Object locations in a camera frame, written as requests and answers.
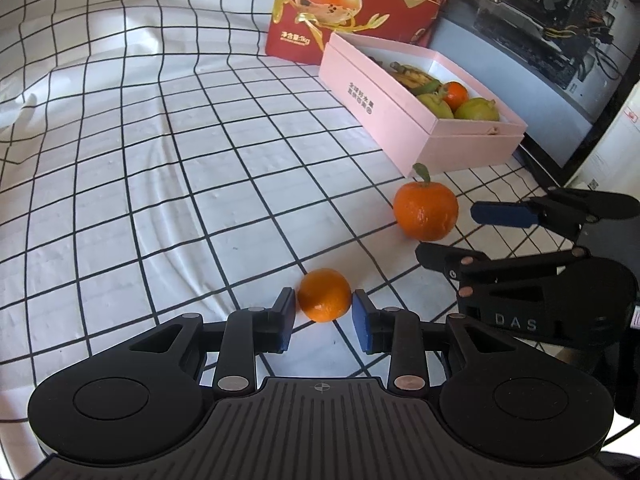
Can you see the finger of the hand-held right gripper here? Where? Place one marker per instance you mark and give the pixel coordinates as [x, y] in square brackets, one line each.
[440, 257]
[500, 212]

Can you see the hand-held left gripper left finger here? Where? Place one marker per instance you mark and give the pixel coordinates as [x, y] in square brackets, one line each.
[287, 322]

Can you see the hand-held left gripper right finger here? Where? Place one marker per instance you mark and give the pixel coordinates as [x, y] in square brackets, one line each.
[361, 320]

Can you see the orange tangerine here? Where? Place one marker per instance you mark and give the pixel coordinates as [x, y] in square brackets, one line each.
[324, 295]
[456, 94]

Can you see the tangerine with green leaf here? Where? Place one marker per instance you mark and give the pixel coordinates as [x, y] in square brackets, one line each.
[425, 210]

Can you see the green apple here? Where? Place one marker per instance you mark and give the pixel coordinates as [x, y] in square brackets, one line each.
[477, 110]

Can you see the small yellow-green banana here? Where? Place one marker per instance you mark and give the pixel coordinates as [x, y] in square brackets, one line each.
[434, 105]

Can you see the pink cardboard box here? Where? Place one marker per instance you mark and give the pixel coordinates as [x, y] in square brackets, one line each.
[390, 110]

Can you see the large spotted yellow banana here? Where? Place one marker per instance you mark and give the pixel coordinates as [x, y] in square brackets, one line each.
[412, 77]

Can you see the white box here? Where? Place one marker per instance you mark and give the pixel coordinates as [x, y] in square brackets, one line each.
[615, 145]

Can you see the black glass-panel computer case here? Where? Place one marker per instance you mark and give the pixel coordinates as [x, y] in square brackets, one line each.
[525, 25]

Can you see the white black-checked tablecloth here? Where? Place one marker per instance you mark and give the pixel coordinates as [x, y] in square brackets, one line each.
[150, 160]

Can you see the red snack box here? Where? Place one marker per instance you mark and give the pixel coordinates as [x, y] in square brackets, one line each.
[380, 0]

